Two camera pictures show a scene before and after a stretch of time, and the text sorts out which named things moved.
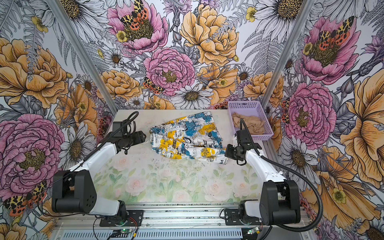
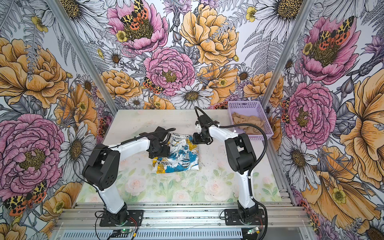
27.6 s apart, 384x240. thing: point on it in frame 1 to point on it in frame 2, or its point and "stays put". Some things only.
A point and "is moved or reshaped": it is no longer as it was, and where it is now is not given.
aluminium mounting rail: (187, 216) stays put
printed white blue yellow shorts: (195, 137) is moved or reshaped
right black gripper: (228, 152) to (197, 140)
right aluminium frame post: (304, 11) stays put
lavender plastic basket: (254, 117) stays put
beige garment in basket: (254, 125) stays put
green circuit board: (125, 231) stays put
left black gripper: (141, 137) to (165, 151)
